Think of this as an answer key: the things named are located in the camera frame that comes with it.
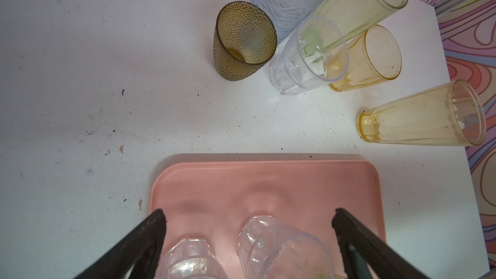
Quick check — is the short yellow cup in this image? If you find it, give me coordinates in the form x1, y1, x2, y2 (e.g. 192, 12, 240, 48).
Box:
329, 25, 402, 92

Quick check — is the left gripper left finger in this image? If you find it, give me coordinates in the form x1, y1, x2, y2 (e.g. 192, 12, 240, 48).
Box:
77, 209, 167, 278

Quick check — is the pink plastic tray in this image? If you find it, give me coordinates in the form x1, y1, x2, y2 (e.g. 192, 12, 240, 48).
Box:
149, 158, 386, 278

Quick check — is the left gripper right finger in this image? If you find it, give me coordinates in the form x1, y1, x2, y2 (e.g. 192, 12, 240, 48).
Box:
332, 208, 427, 279

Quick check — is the clear faceted cup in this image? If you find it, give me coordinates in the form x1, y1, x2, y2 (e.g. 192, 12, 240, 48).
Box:
238, 216, 335, 279

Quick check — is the tall amber yellow cup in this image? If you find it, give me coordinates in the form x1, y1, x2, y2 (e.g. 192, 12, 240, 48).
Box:
356, 80, 486, 147

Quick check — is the brown dimpled cup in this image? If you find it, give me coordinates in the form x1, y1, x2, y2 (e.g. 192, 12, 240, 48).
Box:
213, 1, 278, 81

